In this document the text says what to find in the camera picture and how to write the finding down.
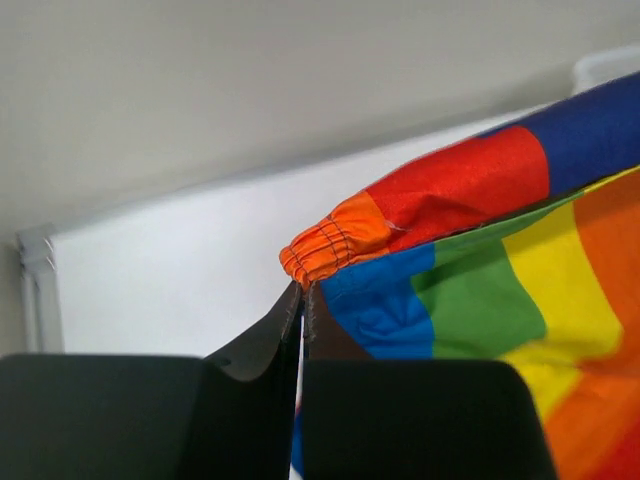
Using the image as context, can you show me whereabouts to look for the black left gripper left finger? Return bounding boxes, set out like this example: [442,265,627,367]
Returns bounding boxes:
[1,284,303,479]

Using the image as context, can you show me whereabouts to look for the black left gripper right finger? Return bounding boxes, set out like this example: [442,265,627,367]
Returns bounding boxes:
[301,286,557,479]

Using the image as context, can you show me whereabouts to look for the rainbow striped shorts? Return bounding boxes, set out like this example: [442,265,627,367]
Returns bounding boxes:
[280,74,639,479]

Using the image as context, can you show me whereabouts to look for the white perforated plastic basket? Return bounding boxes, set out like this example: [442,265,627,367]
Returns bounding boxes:
[572,44,640,95]

